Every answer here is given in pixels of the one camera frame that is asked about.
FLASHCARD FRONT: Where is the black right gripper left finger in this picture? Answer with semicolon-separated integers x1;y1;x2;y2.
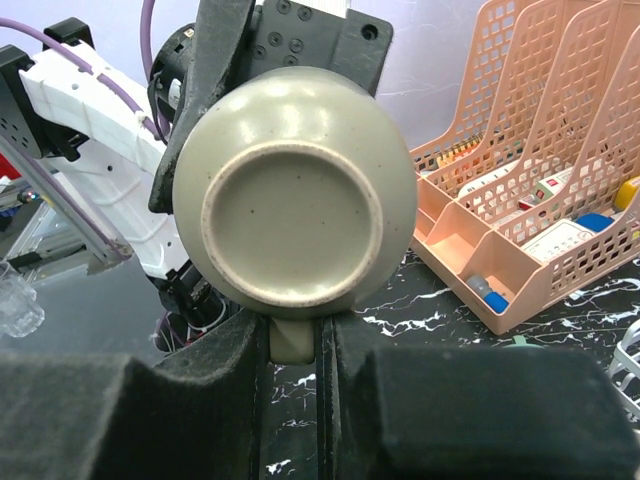
1;310;268;479

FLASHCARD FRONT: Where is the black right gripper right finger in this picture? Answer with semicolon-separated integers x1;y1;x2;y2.
315;311;639;479

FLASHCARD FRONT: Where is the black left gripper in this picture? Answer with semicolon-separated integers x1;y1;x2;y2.
148;0;393;214

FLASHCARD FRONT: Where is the olive grey small cup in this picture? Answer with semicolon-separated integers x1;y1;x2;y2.
172;66;417;364

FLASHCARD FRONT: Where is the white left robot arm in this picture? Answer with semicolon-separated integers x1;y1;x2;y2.
1;1;416;346

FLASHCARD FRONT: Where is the teal green cup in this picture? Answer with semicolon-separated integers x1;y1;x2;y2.
505;335;539;348

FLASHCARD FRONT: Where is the blue capped small bottle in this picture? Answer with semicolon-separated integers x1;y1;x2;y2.
466;275;509;314

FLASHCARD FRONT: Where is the clear plastic cup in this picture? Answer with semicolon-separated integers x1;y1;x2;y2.
1;261;45;338

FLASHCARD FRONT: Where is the peach plastic file organizer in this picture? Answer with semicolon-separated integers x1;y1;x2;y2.
412;1;639;334

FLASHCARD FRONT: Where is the orange medicine box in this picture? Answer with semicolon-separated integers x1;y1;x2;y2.
436;138;481;168

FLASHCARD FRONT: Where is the white red medicine box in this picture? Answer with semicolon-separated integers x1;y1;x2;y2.
517;167;573;211

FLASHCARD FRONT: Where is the blue round container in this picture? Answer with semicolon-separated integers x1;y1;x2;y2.
575;213;615;233

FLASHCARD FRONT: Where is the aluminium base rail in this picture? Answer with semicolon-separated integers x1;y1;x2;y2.
1;138;132;281

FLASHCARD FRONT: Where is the white wire dish rack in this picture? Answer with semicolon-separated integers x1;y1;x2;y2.
607;321;639;428

